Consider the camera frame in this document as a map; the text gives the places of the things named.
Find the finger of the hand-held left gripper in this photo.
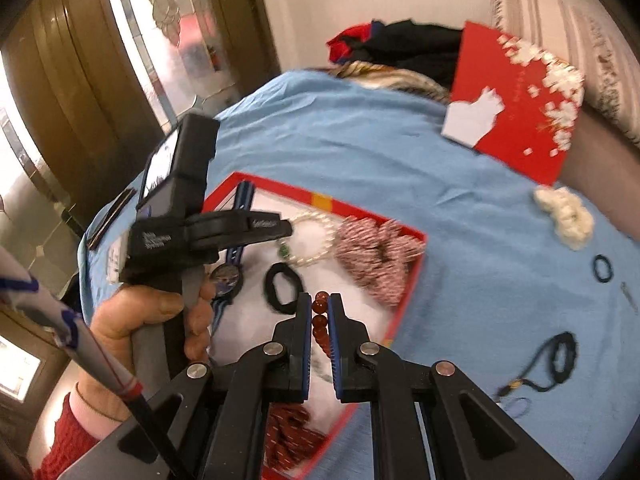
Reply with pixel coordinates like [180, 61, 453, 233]
[184, 209, 294, 257]

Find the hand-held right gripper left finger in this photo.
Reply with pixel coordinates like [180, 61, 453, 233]
[117, 292, 313, 480]

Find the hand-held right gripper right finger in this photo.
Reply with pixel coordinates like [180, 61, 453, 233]
[327, 292, 573, 480]

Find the red bead bracelet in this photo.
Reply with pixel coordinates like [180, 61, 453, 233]
[310, 289, 334, 362]

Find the watch with blue striped strap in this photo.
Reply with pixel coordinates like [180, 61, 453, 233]
[209, 181, 257, 322]

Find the large black hair tie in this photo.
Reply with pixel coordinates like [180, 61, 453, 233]
[263, 262, 306, 316]

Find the red gift box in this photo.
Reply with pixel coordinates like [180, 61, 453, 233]
[199, 171, 429, 480]

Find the large pearl bracelet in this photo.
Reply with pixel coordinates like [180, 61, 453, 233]
[276, 210, 339, 269]

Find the red white-dotted scrunchie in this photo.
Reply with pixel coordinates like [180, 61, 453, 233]
[262, 401, 332, 472]

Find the red plaid scrunchie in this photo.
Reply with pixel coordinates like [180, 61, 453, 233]
[334, 216, 426, 309]

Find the person's left forearm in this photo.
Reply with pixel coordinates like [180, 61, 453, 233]
[31, 382, 127, 480]

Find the person's left hand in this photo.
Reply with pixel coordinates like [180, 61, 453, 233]
[74, 280, 216, 438]

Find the dark flat object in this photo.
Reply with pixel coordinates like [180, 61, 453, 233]
[86, 187, 137, 252]

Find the blue blanket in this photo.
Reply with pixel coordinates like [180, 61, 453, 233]
[77, 69, 640, 480]

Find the wooden glass door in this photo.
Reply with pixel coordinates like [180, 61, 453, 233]
[0, 0, 282, 281]

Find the patterned scarf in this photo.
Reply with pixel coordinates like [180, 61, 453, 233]
[329, 59, 452, 105]

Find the dark clothes pile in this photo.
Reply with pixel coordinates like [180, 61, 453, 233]
[326, 18, 466, 92]

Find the cream dotted scrunchie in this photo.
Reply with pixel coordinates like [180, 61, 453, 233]
[533, 185, 596, 251]

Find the red box lid white cat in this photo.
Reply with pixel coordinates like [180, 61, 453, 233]
[440, 20, 586, 189]

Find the brown sofa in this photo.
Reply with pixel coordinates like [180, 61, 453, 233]
[564, 104, 640, 243]

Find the striped floral pillow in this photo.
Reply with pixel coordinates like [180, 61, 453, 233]
[491, 0, 640, 147]

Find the white striped cable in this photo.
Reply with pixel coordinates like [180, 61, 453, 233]
[0, 246, 195, 480]

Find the black cord necklace white pendant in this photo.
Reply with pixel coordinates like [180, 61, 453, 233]
[492, 331, 579, 420]

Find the small black hair tie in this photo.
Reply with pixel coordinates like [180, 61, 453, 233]
[592, 254, 615, 284]

